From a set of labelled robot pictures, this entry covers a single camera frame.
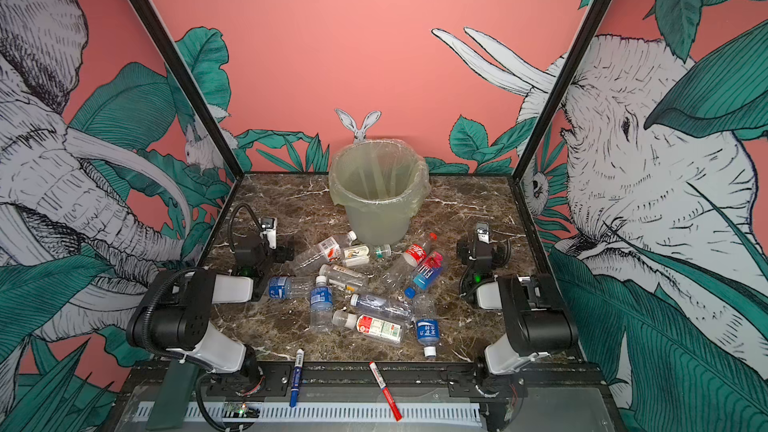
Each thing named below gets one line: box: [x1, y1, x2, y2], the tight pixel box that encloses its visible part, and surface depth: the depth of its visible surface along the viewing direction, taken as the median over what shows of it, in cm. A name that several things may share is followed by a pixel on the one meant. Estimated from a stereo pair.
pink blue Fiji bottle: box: [404, 251, 444, 299], surface depth 90 cm
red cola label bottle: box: [379, 232, 438, 289], surface depth 95 cm
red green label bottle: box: [332, 310, 406, 346], surface depth 79 cm
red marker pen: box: [368, 361, 403, 422], surface depth 75 cm
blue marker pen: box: [289, 348, 305, 408], surface depth 75 cm
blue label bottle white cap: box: [413, 294, 440, 357], surface depth 80 cm
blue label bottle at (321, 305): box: [310, 275, 333, 332], surface depth 85 cm
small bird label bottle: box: [342, 244, 391, 267], surface depth 95 cm
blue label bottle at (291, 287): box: [268, 276, 317, 299], surface depth 87 cm
